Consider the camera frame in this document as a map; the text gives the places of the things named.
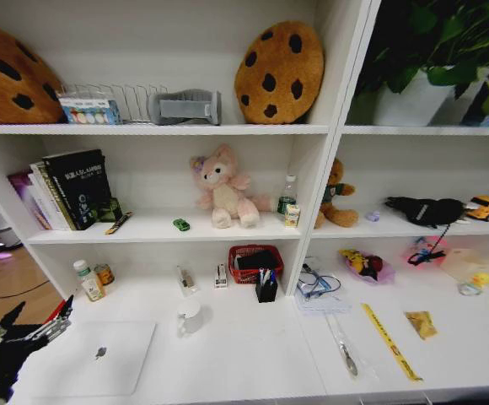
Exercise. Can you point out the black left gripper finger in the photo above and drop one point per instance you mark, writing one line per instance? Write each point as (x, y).
(61, 322)
(10, 319)

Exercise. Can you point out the silver laptop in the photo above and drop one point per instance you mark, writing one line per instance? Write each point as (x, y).
(97, 358)

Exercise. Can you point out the small orange can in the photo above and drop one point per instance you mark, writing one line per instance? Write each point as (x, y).
(104, 275)

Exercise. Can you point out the yellow and black marker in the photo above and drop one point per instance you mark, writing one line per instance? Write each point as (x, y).
(118, 223)

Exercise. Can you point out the white book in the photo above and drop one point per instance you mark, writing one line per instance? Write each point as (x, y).
(44, 202)

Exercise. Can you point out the small green box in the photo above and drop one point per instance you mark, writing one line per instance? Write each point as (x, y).
(111, 211)

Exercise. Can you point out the olive spine book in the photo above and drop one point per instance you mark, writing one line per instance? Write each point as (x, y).
(52, 194)

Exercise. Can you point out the white mug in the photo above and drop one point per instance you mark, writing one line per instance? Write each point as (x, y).
(193, 316)

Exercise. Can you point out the small clear plastic bag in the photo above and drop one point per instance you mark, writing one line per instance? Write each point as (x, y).
(186, 279)

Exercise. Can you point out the purple book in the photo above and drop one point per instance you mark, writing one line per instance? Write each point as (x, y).
(23, 185)

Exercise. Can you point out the black hardcover book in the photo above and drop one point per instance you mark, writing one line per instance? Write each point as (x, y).
(80, 185)

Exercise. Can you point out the green toy car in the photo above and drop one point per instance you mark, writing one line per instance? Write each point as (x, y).
(181, 224)

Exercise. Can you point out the white stapler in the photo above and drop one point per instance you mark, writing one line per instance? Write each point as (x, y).
(220, 276)

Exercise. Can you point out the red plastic basket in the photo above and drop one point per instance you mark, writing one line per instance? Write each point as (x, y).
(248, 276)

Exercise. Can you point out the black wallet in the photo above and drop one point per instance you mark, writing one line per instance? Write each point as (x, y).
(257, 259)

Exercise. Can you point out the white pen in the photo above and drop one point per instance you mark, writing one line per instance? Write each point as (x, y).
(262, 276)

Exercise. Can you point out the black pen holder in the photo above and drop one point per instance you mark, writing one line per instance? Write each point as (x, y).
(266, 292)

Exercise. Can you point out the pink plush fox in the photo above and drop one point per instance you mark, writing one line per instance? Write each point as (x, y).
(225, 190)

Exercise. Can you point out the box with coloured dots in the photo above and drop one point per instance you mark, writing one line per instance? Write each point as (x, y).
(88, 110)

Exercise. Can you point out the blue pen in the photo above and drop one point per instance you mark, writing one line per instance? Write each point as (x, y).
(272, 278)

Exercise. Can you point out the white bookshelf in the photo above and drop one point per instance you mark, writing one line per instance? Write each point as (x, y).
(185, 129)

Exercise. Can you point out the large cookie plush pillow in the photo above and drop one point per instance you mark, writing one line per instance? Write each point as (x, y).
(8, 80)

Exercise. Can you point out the small yellow drink carton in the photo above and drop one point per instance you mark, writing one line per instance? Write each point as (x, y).
(292, 216)

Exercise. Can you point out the clear water bottle green label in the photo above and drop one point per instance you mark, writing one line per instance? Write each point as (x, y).
(287, 196)

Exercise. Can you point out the bagged metal spoon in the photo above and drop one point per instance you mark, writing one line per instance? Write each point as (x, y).
(345, 350)

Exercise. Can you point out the brown teddy bear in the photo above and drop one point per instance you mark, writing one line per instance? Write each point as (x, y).
(333, 198)

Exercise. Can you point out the yellow plush toy bouquet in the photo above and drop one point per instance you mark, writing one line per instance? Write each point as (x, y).
(367, 263)

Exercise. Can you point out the yellow ruler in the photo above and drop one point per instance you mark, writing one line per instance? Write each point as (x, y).
(388, 341)

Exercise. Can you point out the small lilac clip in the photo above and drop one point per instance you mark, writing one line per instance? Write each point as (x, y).
(372, 216)

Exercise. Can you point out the small cookie plush pillow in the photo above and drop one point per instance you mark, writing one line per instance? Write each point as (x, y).
(280, 71)

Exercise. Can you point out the yellow snack packet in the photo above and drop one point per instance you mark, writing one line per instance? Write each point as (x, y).
(421, 325)

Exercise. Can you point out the black cap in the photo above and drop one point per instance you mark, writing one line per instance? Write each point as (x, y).
(426, 210)

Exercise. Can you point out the white plant pot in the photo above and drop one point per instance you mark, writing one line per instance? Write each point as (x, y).
(413, 101)

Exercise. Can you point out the yellow rubber duck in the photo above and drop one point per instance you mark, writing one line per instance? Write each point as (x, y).
(478, 280)

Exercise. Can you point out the green potted plant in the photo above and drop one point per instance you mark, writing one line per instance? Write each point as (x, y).
(451, 34)

